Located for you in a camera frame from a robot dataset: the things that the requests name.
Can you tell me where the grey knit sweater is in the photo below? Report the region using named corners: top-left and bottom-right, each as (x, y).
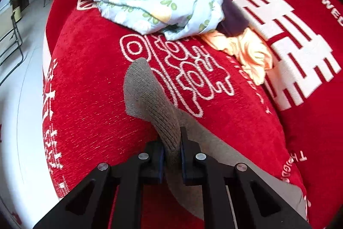
top-left (123, 58), bottom-right (306, 219)

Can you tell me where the orange garment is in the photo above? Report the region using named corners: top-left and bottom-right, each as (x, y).
top-left (201, 28), bottom-right (273, 85)

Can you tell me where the red wedding blanket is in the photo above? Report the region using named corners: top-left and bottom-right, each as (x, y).
top-left (42, 0), bottom-right (306, 216)

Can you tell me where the black metal rack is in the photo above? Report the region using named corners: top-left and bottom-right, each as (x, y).
top-left (1, 12), bottom-right (24, 85)

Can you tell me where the dark purple garment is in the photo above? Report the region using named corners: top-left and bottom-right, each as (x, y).
top-left (216, 0), bottom-right (249, 37)

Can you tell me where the red wedding pillow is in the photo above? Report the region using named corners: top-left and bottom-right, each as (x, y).
top-left (234, 0), bottom-right (342, 228)

